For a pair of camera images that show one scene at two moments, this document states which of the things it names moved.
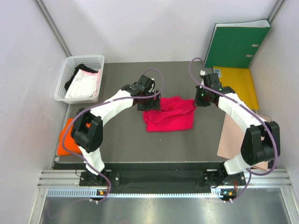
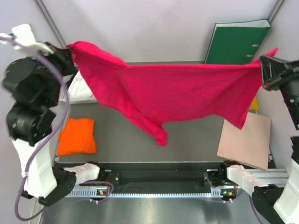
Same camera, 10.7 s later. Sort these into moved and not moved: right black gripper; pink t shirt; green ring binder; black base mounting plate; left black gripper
Moved: pink t shirt; left black gripper; right black gripper
Not moved: green ring binder; black base mounting plate
